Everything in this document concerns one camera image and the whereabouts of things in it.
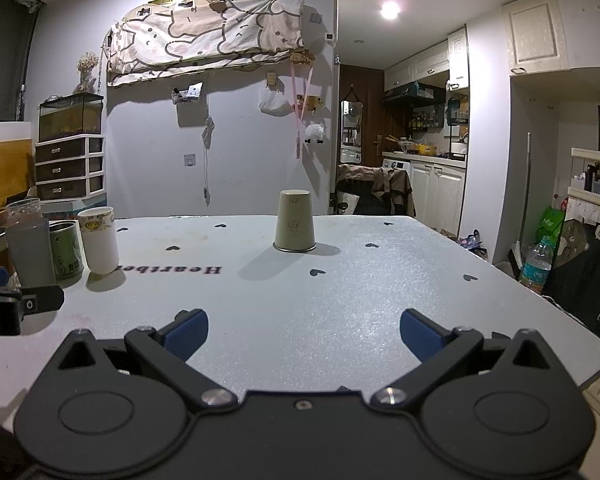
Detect wall mirror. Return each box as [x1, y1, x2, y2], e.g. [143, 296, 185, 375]
[340, 100, 364, 164]

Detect grey frosted tumbler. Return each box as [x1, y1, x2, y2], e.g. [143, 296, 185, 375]
[4, 198, 57, 289]

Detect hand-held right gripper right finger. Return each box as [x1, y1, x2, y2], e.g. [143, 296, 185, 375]
[369, 308, 557, 412]

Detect white upper kitchen cabinets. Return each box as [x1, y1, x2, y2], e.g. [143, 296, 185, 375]
[383, 27, 469, 93]

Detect white storage shelf rack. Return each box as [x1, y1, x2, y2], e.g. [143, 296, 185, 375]
[567, 147, 600, 212]

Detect yellow board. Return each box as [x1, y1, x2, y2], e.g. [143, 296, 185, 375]
[0, 122, 35, 213]

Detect olive green cup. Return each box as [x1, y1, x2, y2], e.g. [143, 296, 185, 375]
[272, 189, 317, 253]

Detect black printed sign board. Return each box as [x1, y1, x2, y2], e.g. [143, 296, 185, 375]
[542, 220, 600, 354]

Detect white wall cabinet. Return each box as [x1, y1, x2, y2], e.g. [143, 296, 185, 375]
[501, 0, 569, 78]

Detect dried flower bouquet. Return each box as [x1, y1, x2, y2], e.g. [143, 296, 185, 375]
[76, 51, 101, 94]

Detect clear plastic water bottle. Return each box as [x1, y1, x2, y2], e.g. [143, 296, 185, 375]
[519, 235, 554, 295]

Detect white plastic drawer unit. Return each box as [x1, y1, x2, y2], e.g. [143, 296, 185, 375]
[33, 135, 106, 202]

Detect printed cloth on wall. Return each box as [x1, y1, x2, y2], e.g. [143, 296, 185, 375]
[104, 0, 306, 88]

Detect white printed cup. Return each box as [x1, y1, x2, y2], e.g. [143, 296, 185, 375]
[77, 206, 120, 275]

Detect green tin can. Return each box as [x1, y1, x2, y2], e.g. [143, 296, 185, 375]
[48, 220, 85, 281]

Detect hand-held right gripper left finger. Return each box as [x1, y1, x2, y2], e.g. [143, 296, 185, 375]
[55, 308, 239, 413]

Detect glass fish tank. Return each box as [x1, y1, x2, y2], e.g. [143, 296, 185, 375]
[38, 92, 105, 143]

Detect white washing machine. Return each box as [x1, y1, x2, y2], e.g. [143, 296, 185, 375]
[382, 158, 412, 183]

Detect pink hanging ribbon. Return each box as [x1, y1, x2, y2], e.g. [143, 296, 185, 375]
[290, 57, 315, 160]

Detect clipped photo cards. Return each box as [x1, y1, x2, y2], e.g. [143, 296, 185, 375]
[172, 81, 205, 106]

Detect white hanging bag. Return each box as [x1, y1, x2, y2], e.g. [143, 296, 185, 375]
[258, 85, 287, 117]

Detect chair with brown coat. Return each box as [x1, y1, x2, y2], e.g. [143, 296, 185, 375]
[335, 163, 416, 218]

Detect round ceiling light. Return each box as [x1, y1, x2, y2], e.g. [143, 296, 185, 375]
[378, 0, 404, 23]

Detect green shopping bag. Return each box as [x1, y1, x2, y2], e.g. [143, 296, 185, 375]
[536, 204, 567, 257]

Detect white lower kitchen cabinet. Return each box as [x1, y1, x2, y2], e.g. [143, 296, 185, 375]
[409, 157, 467, 235]

